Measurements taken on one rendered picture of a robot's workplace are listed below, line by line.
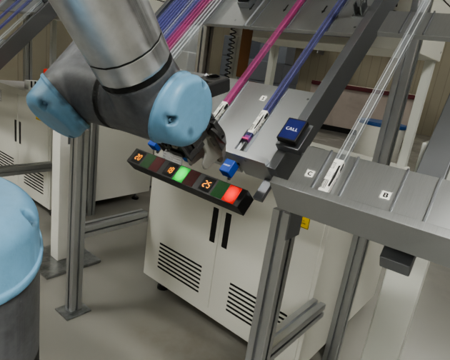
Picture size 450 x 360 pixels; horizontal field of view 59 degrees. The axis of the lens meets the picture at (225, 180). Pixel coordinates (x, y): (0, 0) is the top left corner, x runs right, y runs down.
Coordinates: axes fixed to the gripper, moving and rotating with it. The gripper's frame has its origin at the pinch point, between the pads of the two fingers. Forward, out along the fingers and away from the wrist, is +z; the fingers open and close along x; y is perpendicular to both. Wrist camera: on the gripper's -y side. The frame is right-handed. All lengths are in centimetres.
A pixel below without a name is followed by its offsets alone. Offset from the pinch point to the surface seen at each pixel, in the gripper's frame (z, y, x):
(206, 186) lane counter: 5.8, 5.1, -3.0
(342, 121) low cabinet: 497, -386, -242
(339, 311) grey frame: 78, 1, 12
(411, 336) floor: 120, -11, 28
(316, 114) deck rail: 5.5, -17.6, 10.0
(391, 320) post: 25.9, 8.3, 34.0
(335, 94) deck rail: 7.7, -25.3, 10.0
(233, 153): 2.7, -2.3, 0.6
